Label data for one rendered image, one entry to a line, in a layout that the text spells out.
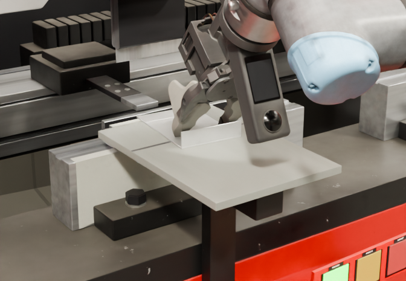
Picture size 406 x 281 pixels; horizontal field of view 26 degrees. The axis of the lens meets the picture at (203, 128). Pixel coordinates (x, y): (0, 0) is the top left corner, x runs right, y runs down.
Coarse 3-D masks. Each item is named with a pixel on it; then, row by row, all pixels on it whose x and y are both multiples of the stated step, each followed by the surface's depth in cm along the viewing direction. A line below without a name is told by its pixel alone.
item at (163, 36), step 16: (112, 0) 111; (128, 0) 111; (144, 0) 112; (160, 0) 114; (176, 0) 115; (112, 16) 112; (128, 16) 112; (144, 16) 113; (160, 16) 114; (176, 16) 116; (112, 32) 113; (128, 32) 112; (144, 32) 114; (160, 32) 115; (176, 32) 117; (128, 48) 114; (144, 48) 115; (160, 48) 117; (176, 48) 118
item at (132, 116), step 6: (210, 102) 124; (216, 102) 124; (222, 102) 124; (156, 108) 121; (162, 108) 121; (168, 108) 121; (222, 108) 124; (132, 114) 119; (138, 114) 119; (144, 114) 119; (102, 120) 117; (108, 120) 117; (114, 120) 117; (120, 120) 117; (126, 120) 118; (102, 126) 117; (108, 126) 117; (108, 144) 116
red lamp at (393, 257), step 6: (390, 246) 119; (396, 246) 120; (402, 246) 121; (390, 252) 119; (396, 252) 120; (402, 252) 121; (390, 258) 120; (396, 258) 121; (402, 258) 121; (390, 264) 120; (396, 264) 121; (402, 264) 122; (390, 270) 121; (396, 270) 121
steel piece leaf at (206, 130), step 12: (156, 120) 116; (168, 120) 116; (204, 120) 116; (240, 120) 110; (168, 132) 112; (192, 132) 107; (204, 132) 108; (216, 132) 109; (228, 132) 110; (240, 132) 111; (180, 144) 108; (192, 144) 108
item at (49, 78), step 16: (64, 48) 137; (80, 48) 137; (96, 48) 137; (32, 64) 138; (48, 64) 133; (64, 64) 131; (80, 64) 132; (96, 64) 133; (112, 64) 134; (128, 64) 136; (48, 80) 134; (64, 80) 130; (80, 80) 132; (96, 80) 132; (112, 80) 132; (128, 80) 137; (112, 96) 126; (128, 96) 125; (144, 96) 125
